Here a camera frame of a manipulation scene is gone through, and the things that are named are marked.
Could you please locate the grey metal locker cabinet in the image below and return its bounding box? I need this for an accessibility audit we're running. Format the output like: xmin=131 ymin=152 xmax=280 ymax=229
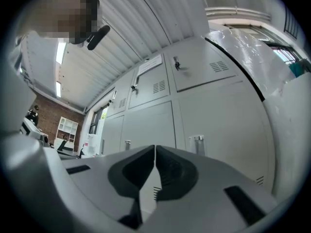
xmin=99 ymin=36 xmax=275 ymax=196

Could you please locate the person's head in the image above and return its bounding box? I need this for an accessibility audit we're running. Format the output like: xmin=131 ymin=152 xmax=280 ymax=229
xmin=23 ymin=0 xmax=101 ymax=45

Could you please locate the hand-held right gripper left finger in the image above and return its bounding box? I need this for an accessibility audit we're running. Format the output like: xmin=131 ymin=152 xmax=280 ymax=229
xmin=43 ymin=144 xmax=156 ymax=233

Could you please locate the white display shelf unit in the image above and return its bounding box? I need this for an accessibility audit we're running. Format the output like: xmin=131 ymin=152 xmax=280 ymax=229
xmin=56 ymin=116 xmax=79 ymax=150

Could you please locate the large white appliance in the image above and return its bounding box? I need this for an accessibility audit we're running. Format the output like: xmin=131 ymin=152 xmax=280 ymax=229
xmin=204 ymin=28 xmax=311 ymax=196

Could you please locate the white paper notice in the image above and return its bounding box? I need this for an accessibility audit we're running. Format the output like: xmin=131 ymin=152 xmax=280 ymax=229
xmin=137 ymin=54 xmax=163 ymax=76

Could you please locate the person's white shirt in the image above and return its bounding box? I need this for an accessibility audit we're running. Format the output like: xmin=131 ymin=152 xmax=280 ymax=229
xmin=0 ymin=32 xmax=37 ymax=133

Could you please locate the black-framed glass window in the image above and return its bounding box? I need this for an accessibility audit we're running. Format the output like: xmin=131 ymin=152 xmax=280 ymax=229
xmin=88 ymin=105 xmax=109 ymax=136

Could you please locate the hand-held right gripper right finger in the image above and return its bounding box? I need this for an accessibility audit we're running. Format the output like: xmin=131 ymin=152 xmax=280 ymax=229
xmin=145 ymin=145 xmax=277 ymax=233

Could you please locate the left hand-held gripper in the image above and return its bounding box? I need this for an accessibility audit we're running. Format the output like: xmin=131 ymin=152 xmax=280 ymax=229
xmin=20 ymin=117 xmax=49 ymax=144

